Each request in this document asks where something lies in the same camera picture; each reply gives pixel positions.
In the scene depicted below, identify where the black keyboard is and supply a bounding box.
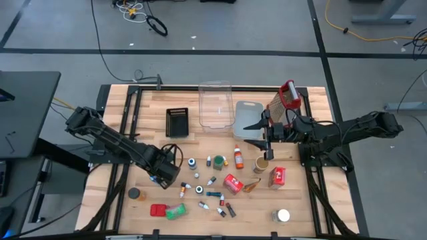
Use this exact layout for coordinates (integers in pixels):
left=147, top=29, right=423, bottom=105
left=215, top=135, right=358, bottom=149
left=0, top=161, right=10, bottom=198

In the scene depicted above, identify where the long black floor cable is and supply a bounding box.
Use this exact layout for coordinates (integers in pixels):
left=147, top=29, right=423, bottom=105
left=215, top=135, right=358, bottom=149
left=90, top=0, right=161, bottom=84

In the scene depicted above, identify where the dark computer screen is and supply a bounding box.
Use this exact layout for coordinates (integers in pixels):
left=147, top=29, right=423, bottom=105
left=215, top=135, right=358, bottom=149
left=0, top=87, right=16, bottom=103

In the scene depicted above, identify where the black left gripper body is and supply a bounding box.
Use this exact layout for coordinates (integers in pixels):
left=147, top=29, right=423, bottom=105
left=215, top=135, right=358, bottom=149
left=146, top=145, right=183, bottom=191

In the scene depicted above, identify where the black plastic mesh basket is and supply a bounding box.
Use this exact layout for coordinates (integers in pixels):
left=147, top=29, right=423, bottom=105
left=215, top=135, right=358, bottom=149
left=165, top=107, right=190, bottom=139

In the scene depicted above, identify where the clear plastic bin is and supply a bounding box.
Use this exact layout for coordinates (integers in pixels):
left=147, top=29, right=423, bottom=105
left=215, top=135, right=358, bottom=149
left=198, top=80, right=236, bottom=129

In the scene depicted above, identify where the yellow floor extension cable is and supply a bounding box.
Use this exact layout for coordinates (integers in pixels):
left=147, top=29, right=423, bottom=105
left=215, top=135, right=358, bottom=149
left=324, top=0, right=427, bottom=43

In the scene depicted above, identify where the thin yellow cable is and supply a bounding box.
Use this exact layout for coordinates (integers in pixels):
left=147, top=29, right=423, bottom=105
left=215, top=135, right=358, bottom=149
left=52, top=97, right=77, bottom=111

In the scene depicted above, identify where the black cable tangle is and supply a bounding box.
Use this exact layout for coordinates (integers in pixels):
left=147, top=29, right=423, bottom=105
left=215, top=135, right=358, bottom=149
left=402, top=27, right=427, bottom=61

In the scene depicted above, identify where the white cable bundle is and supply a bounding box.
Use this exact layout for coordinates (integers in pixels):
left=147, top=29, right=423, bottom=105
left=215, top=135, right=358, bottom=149
left=115, top=0, right=149, bottom=23

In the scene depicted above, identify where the orange-tipped food colouring bottle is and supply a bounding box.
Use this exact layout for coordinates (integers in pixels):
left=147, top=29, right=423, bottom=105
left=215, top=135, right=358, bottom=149
left=234, top=144, right=245, bottom=170

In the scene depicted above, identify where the furikake seasoning glass jar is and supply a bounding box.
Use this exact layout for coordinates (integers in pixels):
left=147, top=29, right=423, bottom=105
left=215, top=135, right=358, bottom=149
left=252, top=156, right=270, bottom=175

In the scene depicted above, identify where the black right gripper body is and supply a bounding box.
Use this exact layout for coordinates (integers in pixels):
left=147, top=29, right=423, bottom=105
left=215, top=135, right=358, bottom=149
left=262, top=108, right=296, bottom=161

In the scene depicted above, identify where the coiled black cable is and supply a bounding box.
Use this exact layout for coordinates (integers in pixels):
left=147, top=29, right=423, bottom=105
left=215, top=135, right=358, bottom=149
left=145, top=15, right=169, bottom=37

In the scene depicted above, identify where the white plastic handled bin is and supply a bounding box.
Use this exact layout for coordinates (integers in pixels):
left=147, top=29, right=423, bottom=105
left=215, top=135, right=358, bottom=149
left=232, top=100, right=265, bottom=141

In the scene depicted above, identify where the white-lidded glass jar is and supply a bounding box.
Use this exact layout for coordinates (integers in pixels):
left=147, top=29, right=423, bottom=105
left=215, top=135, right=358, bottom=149
left=271, top=208, right=291, bottom=223

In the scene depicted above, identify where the black-lidded amber jar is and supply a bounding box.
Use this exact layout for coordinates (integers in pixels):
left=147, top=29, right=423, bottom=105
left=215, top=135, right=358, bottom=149
left=127, top=187, right=147, bottom=202

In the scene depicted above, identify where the black allen key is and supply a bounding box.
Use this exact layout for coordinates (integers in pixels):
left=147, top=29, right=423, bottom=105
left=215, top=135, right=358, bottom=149
left=4, top=131, right=17, bottom=155

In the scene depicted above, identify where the grey metal desk foot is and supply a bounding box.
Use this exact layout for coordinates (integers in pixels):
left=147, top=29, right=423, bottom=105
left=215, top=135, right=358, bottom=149
left=383, top=101, right=427, bottom=112
left=350, top=0, right=417, bottom=25

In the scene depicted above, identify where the red-lidded clear container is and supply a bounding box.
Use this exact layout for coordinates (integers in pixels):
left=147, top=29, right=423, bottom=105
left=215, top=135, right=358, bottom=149
left=149, top=203, right=167, bottom=217

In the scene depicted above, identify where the taco seasoning mix packet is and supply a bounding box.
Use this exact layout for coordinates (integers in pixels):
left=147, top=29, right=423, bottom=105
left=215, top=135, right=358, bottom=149
left=242, top=177, right=262, bottom=193

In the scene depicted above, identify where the black desk top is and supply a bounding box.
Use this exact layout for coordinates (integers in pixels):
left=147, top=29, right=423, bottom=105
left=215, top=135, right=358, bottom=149
left=0, top=71, right=62, bottom=159

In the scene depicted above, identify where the red-handled metal box grater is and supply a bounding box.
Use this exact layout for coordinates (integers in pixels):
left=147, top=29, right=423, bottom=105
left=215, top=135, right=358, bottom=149
left=266, top=79, right=302, bottom=129

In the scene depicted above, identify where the green mini cereal box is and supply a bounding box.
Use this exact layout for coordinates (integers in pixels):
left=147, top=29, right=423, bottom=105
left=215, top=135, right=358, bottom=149
left=165, top=203, right=188, bottom=221

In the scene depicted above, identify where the black aluminium table frame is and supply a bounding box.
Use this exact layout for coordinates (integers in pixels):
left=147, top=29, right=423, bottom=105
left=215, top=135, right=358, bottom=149
left=75, top=83, right=370, bottom=240

